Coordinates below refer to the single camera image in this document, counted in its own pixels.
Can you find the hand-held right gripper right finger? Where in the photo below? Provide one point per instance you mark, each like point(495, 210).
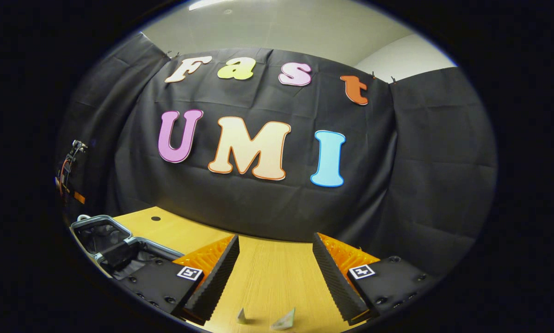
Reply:
point(337, 286)

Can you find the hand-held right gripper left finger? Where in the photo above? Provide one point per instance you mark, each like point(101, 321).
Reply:
point(214, 282)

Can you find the white tube with green cap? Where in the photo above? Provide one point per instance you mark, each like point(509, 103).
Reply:
point(242, 317)

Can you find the white tube with green label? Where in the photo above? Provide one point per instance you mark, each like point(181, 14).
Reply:
point(285, 321)

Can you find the pale blue suitcase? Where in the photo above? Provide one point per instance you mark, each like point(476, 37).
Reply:
point(101, 236)

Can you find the black backdrop cloth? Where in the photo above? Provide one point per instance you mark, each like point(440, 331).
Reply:
point(267, 208)

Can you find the ceiling light panel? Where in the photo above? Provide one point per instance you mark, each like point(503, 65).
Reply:
point(207, 3)

